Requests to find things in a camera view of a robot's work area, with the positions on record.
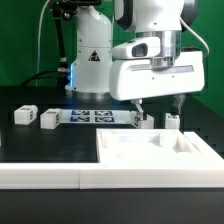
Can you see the blue tag sheet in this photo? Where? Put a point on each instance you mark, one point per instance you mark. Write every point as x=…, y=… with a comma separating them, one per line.
x=92, y=116

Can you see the black camera stand pole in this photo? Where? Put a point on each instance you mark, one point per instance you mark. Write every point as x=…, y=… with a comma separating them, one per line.
x=66, y=10

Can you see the white L-shaped fence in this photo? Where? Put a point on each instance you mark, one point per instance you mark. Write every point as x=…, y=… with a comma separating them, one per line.
x=58, y=161

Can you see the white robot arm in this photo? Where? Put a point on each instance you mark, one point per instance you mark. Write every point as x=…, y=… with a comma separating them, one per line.
x=165, y=19

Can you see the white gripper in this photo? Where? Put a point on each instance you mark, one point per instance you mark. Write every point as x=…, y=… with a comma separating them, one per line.
x=133, y=75

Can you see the white square tabletop tray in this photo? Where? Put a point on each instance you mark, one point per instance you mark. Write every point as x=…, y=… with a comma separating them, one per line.
x=145, y=146

